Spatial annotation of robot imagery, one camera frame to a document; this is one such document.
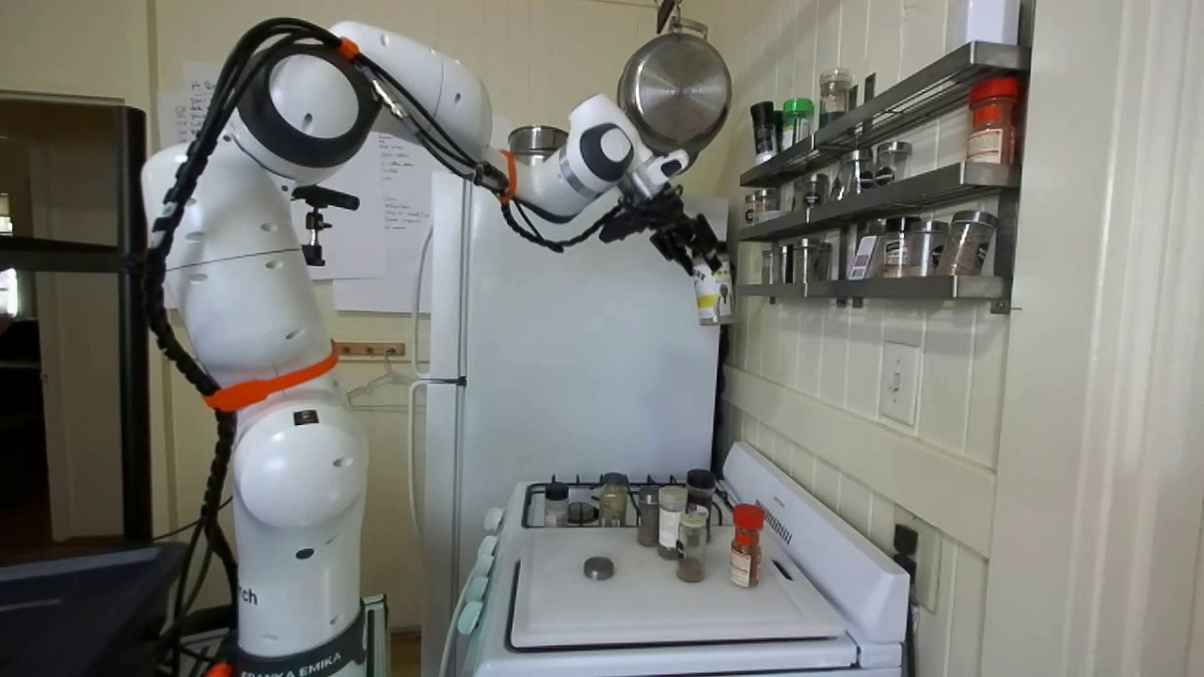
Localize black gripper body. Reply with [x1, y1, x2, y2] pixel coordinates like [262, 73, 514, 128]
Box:
[621, 181, 714, 268]

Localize dark rack jar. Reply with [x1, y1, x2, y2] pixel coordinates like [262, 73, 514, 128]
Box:
[747, 100, 783, 163]

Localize glass rack jar steel lid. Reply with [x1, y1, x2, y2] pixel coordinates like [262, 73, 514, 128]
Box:
[948, 206, 1003, 281]
[881, 219, 917, 281]
[843, 221, 881, 281]
[917, 216, 951, 281]

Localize green lid rack jar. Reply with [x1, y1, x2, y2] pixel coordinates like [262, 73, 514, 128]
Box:
[779, 93, 820, 150]

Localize clear glass rack jar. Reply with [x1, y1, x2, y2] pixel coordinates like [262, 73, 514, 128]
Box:
[815, 66, 859, 128]

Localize dark spice jar black lid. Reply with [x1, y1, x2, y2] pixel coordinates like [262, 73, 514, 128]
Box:
[684, 465, 718, 520]

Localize spice jar white lid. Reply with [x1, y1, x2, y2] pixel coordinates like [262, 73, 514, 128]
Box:
[655, 484, 690, 555]

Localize grey spice jar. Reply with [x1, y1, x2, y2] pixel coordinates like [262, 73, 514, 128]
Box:
[630, 484, 662, 548]

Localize small jar tall red lid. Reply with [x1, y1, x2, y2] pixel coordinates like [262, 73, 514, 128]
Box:
[724, 501, 771, 593]

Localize red plastic spice jar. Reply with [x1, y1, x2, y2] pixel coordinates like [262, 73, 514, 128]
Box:
[968, 73, 1028, 189]

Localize hanging stainless steel pot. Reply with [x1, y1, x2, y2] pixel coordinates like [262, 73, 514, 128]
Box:
[613, 0, 736, 163]

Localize small steel pot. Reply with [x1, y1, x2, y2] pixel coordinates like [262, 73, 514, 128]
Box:
[504, 119, 573, 169]

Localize white refrigerator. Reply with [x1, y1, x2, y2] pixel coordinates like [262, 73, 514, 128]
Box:
[416, 166, 734, 677]

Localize metal three-tier spice rack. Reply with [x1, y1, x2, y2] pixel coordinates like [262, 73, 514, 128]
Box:
[729, 39, 1032, 315]

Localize white paper sheets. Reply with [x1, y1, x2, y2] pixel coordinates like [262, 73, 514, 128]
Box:
[332, 128, 437, 315]

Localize white stove cover board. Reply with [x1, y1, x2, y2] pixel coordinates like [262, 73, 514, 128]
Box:
[504, 524, 851, 654]

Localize white cylinder container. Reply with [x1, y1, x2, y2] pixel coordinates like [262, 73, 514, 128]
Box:
[959, 0, 1028, 54]

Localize white gas stove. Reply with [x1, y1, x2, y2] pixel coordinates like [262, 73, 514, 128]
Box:
[442, 440, 912, 677]

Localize black monitor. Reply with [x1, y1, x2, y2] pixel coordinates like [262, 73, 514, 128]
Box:
[0, 539, 186, 677]

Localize white wall switch plate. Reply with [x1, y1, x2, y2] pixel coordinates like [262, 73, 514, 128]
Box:
[877, 344, 921, 430]

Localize brown wall hook strip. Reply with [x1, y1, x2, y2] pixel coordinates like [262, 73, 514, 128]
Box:
[336, 337, 411, 365]

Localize wall outlet with black plug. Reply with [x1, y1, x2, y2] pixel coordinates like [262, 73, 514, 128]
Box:
[891, 520, 921, 593]

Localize black camera on stand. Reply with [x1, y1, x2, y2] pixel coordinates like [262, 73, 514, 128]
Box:
[290, 181, 364, 272]

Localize black cable bundle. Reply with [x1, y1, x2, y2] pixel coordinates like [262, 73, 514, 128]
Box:
[144, 15, 668, 677]

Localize black metal stand frame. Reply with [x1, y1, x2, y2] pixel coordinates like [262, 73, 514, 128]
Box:
[0, 99, 156, 545]

